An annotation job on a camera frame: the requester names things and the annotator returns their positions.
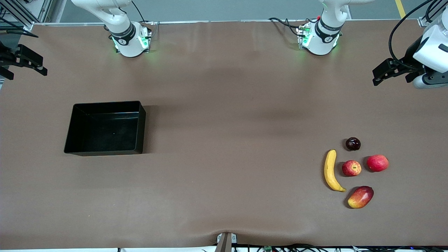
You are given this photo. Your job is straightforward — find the black rectangular plastic box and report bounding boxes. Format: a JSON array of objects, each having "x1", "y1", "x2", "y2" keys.
[{"x1": 64, "y1": 101, "x2": 146, "y2": 156}]

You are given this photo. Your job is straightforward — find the red yellow apple with stem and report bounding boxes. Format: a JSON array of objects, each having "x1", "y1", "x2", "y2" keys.
[{"x1": 342, "y1": 160, "x2": 362, "y2": 177}]

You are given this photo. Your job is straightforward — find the yellow banana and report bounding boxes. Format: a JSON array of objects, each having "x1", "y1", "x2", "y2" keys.
[{"x1": 324, "y1": 149, "x2": 347, "y2": 192}]

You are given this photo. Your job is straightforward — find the pinkish red round fruit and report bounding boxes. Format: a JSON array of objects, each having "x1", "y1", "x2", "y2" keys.
[{"x1": 366, "y1": 154, "x2": 389, "y2": 172}]

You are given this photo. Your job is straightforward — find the red yellow mango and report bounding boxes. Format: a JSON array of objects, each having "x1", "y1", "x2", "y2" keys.
[{"x1": 348, "y1": 186, "x2": 374, "y2": 209}]

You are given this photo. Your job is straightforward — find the large table cover sheet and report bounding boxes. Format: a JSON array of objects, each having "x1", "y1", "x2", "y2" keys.
[{"x1": 0, "y1": 19, "x2": 448, "y2": 250}]

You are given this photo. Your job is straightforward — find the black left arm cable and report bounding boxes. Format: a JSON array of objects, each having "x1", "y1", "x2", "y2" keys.
[{"x1": 388, "y1": 0, "x2": 448, "y2": 70}]

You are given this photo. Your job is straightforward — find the aluminium frame struts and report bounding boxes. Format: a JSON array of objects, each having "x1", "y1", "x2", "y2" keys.
[{"x1": 0, "y1": 0, "x2": 53, "y2": 32}]

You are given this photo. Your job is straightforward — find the grey table edge bracket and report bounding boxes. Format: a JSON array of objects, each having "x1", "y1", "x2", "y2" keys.
[{"x1": 216, "y1": 232, "x2": 238, "y2": 252}]

